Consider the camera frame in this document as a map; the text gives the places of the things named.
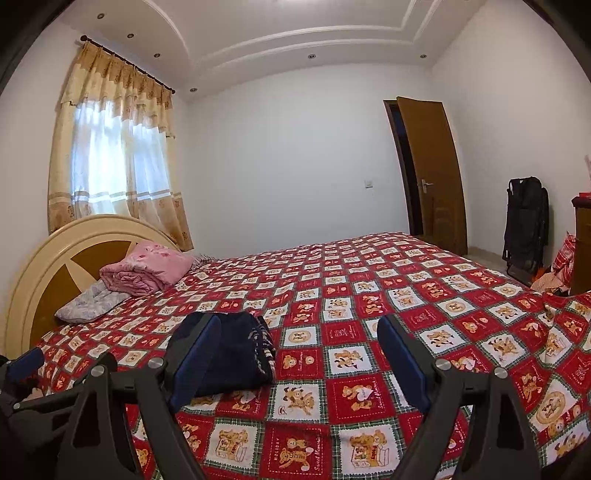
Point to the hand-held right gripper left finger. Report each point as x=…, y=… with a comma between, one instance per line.
x=198, y=364

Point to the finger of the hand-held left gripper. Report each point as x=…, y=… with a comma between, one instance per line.
x=25, y=367
x=78, y=381

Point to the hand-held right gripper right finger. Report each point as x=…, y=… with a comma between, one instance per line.
x=404, y=364

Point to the navy patterned knit sweater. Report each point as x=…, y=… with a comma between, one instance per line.
x=235, y=350

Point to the red bear print bedspread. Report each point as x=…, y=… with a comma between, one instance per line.
x=351, y=323

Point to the grey floral pillow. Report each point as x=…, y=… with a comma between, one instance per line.
x=87, y=304

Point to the cream wooden bed headboard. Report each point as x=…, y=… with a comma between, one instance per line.
x=55, y=277

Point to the striped grey pillow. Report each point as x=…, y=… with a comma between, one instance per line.
x=203, y=261

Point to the pink folded blanket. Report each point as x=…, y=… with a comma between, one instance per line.
x=143, y=267

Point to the brown wooden door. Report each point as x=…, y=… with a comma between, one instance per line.
x=434, y=175

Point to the red plaid cloth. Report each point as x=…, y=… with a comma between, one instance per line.
x=565, y=258

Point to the brown wooden cabinet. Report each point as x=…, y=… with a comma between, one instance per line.
x=582, y=249

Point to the yellow and white curtain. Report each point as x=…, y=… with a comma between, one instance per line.
x=115, y=152

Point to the dark curtain rod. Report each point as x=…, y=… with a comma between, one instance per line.
x=124, y=62

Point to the row of recessed ceiling lights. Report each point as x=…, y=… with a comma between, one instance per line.
x=130, y=35

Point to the dark wooden door frame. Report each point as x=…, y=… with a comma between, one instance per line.
x=401, y=161

